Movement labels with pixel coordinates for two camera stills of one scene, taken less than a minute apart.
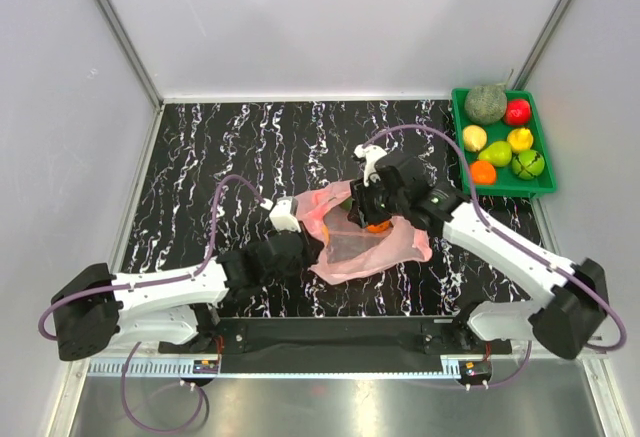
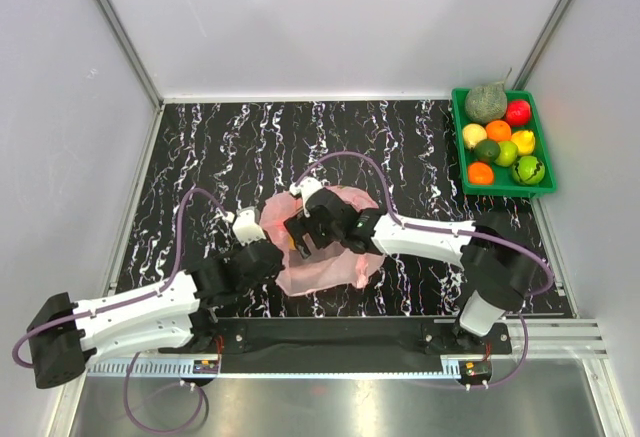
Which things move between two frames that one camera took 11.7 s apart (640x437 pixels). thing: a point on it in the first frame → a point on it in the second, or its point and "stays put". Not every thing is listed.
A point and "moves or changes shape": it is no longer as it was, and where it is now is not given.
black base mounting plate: (338, 345) stays put
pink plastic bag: (351, 252) moves or changes shape
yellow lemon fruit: (520, 139) stays put
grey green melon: (486, 104) stays put
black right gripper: (361, 212) → (299, 226)
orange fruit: (379, 228) moves or changes shape
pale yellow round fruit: (474, 137) stays put
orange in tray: (483, 172) stays put
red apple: (517, 112) stays put
